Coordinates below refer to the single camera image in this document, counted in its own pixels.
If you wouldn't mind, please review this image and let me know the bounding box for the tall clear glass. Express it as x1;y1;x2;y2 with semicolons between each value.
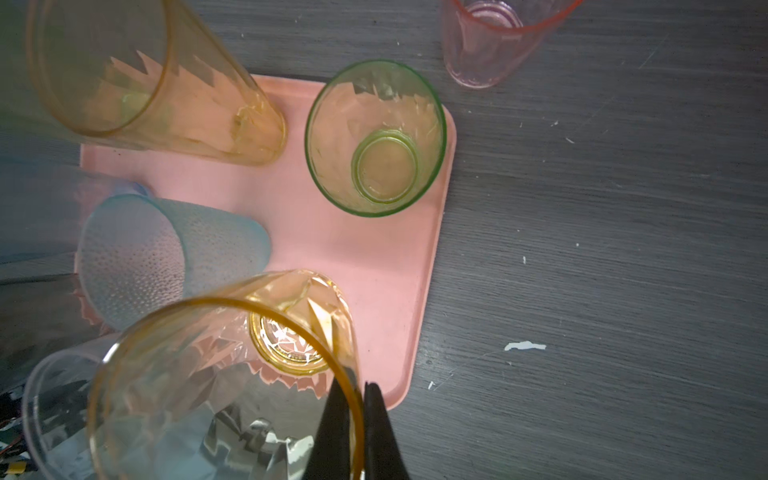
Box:
22;333;119;479

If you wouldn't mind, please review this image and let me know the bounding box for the tall amber glass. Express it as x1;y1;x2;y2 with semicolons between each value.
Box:
24;1;288;166

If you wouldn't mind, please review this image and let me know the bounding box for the short pink glass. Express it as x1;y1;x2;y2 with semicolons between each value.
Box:
440;0;582;90

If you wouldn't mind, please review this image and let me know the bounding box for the tall blue glass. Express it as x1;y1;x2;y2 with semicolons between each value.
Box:
1;159;152;264

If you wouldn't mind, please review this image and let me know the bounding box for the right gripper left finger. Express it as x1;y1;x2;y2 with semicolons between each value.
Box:
303;380;351;480

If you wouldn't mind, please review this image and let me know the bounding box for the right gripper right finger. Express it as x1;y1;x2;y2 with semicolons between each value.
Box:
363;382;411;480

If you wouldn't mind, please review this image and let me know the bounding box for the pink plastic tray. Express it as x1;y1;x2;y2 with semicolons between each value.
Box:
80;75;453;408

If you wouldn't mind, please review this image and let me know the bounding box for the tall dark grey glass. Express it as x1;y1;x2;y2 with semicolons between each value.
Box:
1;274;115;393

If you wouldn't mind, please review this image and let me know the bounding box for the short green glass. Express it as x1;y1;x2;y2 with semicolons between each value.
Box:
304;59;449;218

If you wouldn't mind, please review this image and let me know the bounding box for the teal dotted glass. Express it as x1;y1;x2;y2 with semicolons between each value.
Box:
75;194;272;331

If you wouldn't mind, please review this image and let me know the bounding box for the short yellow glass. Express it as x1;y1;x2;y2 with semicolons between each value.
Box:
87;269;365;479

